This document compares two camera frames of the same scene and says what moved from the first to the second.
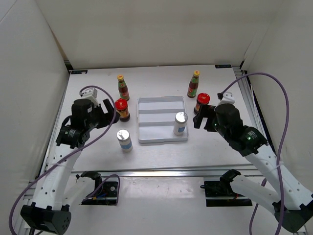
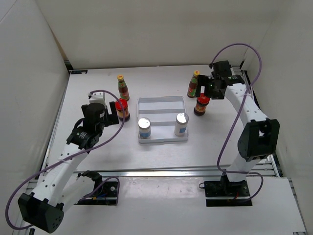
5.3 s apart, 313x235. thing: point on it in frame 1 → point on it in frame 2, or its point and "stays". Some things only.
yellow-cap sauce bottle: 122,89 stays
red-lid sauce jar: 121,106 stays
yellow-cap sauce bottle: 193,86 stays
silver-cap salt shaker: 180,123 stays
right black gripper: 204,111 → 203,81
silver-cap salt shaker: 124,138 → 144,124
